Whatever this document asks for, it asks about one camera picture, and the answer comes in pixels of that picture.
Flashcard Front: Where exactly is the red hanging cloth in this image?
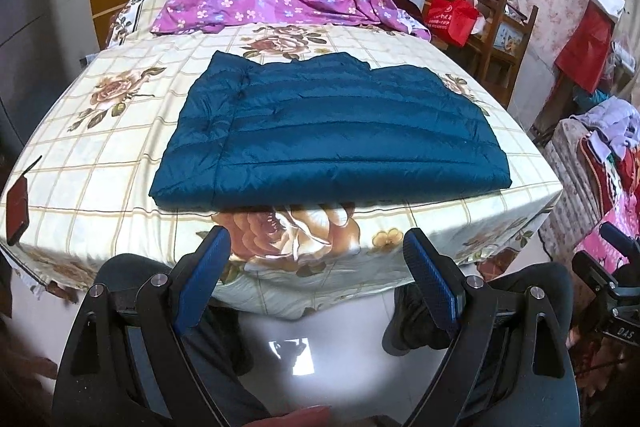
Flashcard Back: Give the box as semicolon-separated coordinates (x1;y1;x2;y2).
554;2;615;94

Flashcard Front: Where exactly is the dark red flat device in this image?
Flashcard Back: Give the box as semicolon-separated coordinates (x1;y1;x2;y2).
5;155;43;245

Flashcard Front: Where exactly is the beige floral quilt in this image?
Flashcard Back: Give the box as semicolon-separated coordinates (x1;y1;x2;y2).
539;117;616;260

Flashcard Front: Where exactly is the person's left hand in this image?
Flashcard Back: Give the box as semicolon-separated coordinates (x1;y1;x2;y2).
235;404;332;427

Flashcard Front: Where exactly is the lilac cloth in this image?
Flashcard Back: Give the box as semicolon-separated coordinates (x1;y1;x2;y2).
575;99;640;158

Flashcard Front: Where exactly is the teal quilted jacket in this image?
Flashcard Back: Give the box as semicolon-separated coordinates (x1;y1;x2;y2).
149;51;512;212

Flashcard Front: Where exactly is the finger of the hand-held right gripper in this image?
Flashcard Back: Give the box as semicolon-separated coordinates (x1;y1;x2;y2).
599;222;640;260
571;251;632;308

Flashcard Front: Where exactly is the bed with floral checked sheet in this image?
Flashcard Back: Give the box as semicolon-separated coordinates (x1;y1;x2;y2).
0;0;563;320

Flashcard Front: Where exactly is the pink printed blanket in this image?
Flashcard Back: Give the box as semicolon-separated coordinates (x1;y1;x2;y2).
577;147;640;268

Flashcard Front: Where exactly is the black shoe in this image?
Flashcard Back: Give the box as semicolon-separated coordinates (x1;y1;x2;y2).
382;284;466;353

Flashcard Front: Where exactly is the grey refrigerator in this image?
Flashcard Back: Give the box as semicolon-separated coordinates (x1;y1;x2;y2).
0;0;101;148

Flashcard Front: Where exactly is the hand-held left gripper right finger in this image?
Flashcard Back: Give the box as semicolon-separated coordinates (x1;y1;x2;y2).
400;228;581;427

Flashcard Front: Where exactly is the colourful picture box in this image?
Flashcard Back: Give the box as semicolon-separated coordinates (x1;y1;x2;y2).
495;19;522;55

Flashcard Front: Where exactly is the red shopping bag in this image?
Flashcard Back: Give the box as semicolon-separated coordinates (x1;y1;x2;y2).
422;0;481;48

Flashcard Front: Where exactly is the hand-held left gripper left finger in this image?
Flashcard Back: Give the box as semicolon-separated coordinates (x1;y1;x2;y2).
50;224;273;427

